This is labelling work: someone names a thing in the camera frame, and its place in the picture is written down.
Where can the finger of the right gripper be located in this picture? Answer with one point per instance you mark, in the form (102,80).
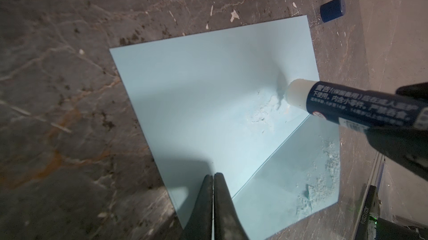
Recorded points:
(406,146)
(415,91)

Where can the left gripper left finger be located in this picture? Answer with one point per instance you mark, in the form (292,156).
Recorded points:
(199,226)

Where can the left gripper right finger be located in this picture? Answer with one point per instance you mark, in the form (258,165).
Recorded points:
(227,225)

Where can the glue stick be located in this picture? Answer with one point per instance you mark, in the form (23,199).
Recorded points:
(356,109)

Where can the dark blue glue cap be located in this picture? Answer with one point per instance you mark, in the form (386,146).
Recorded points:
(332,10)

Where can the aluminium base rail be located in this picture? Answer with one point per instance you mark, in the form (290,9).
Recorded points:
(365,228)

